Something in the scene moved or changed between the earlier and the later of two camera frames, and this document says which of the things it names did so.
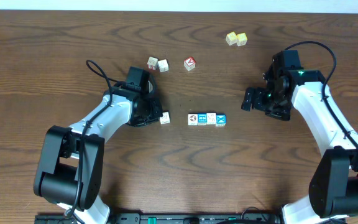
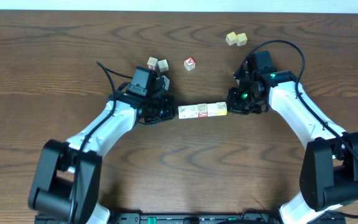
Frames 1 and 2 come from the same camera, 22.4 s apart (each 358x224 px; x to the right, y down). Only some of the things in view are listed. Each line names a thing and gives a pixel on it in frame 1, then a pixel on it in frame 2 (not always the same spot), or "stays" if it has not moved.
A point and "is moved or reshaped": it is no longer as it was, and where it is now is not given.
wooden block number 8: (211, 118) -> (212, 109)
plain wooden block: (165, 119) is moved or reshaped
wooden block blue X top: (221, 120) -> (222, 108)
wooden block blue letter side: (163, 65) stays
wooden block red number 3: (152, 63) stays
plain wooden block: (242, 39) stays
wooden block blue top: (202, 119) -> (202, 110)
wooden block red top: (189, 63) stays
